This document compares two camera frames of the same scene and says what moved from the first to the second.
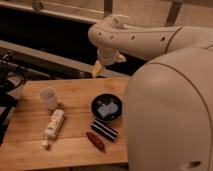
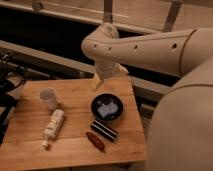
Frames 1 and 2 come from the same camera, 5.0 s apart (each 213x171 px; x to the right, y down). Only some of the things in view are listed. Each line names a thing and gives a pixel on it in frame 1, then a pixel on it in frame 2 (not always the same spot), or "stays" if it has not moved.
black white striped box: x=105 y=130 stays
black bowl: x=106 y=106 stays
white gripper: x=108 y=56 -> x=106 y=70
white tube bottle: x=53 y=126 stays
